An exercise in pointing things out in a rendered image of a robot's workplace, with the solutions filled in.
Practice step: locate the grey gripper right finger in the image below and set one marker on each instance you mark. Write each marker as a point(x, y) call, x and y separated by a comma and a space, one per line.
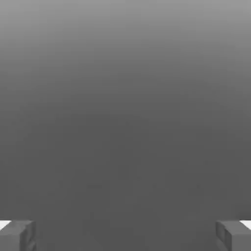
point(235, 235)

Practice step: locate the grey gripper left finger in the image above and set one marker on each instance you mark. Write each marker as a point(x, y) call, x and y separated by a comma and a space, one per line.
point(15, 235)

